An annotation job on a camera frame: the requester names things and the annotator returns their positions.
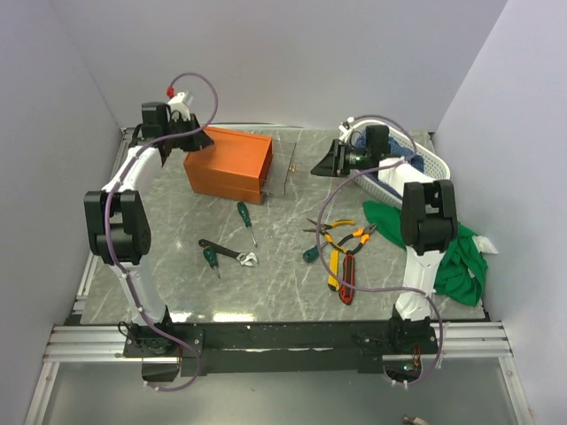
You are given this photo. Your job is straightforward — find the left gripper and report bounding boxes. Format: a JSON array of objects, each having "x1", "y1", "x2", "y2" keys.
[{"x1": 164, "y1": 113, "x2": 215, "y2": 152}]

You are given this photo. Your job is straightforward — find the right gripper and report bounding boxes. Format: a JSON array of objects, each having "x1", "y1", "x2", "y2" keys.
[{"x1": 310, "y1": 139, "x2": 371, "y2": 178}]

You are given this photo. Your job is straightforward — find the orange drawer box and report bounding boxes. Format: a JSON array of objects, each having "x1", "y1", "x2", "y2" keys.
[{"x1": 183, "y1": 127, "x2": 273, "y2": 205}]

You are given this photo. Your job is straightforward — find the clear acrylic drawer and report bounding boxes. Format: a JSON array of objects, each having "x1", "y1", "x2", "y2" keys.
[{"x1": 260, "y1": 140, "x2": 297, "y2": 197}]

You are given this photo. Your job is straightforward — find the yellow needle-nose pliers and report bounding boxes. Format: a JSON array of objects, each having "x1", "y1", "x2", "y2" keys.
[{"x1": 304, "y1": 219, "x2": 355, "y2": 248}]

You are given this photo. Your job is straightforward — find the long green screwdriver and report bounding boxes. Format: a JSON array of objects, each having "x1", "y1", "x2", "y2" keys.
[{"x1": 237, "y1": 201, "x2": 258, "y2": 247}]

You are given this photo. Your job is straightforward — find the stubby green screwdriver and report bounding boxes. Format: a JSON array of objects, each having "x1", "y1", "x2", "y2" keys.
[{"x1": 302, "y1": 243, "x2": 327, "y2": 264}]

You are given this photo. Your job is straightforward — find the small green screwdriver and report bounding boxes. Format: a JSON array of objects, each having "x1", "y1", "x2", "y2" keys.
[{"x1": 203, "y1": 246, "x2": 221, "y2": 279}]

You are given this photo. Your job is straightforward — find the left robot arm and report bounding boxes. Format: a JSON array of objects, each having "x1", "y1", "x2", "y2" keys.
[{"x1": 83, "y1": 92, "x2": 214, "y2": 356}]

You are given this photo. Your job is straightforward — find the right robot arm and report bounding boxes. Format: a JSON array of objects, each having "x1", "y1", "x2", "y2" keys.
[{"x1": 311, "y1": 120, "x2": 458, "y2": 353}]

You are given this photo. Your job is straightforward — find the blue checkered cloth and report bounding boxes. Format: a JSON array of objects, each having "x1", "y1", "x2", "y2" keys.
[{"x1": 353, "y1": 130, "x2": 425, "y2": 196}]

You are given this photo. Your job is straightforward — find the white plastic basket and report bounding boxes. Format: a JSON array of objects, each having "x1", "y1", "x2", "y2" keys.
[{"x1": 353, "y1": 116, "x2": 450, "y2": 209}]

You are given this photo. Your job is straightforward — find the yellow utility knife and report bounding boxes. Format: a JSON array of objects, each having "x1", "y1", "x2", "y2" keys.
[{"x1": 327, "y1": 250, "x2": 340, "y2": 292}]

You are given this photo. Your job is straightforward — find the black adjustable wrench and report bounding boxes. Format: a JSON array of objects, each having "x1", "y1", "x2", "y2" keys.
[{"x1": 198, "y1": 239, "x2": 259, "y2": 267}]

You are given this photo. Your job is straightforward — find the red black utility knife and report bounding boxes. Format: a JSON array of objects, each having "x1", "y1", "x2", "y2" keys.
[{"x1": 339, "y1": 252, "x2": 355, "y2": 305}]

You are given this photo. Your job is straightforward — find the green cloth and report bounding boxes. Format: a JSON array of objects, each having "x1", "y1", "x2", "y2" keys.
[{"x1": 362, "y1": 201, "x2": 488, "y2": 307}]

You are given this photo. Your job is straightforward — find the white crumpled paper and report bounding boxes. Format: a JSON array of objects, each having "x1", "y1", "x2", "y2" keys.
[{"x1": 472, "y1": 236, "x2": 499, "y2": 255}]

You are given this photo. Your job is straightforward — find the black base bar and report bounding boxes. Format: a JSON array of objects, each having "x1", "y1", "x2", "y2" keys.
[{"x1": 118, "y1": 319, "x2": 439, "y2": 383}]

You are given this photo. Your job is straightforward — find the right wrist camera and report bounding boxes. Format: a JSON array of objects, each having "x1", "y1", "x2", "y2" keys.
[{"x1": 338, "y1": 117, "x2": 355, "y2": 143}]

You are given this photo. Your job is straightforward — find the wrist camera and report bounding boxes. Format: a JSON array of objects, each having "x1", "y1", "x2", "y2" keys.
[
  {"x1": 166, "y1": 86, "x2": 193, "y2": 121},
  {"x1": 338, "y1": 117, "x2": 355, "y2": 143}
]

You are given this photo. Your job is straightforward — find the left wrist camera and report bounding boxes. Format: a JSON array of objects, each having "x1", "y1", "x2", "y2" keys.
[{"x1": 166, "y1": 86, "x2": 193, "y2": 121}]

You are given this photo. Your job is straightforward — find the orange-handled cutting pliers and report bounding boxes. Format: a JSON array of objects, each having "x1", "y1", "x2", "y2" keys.
[{"x1": 335, "y1": 223, "x2": 377, "y2": 255}]

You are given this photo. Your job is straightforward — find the aluminium rail frame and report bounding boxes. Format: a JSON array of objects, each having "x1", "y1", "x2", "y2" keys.
[{"x1": 27, "y1": 129, "x2": 531, "y2": 424}]

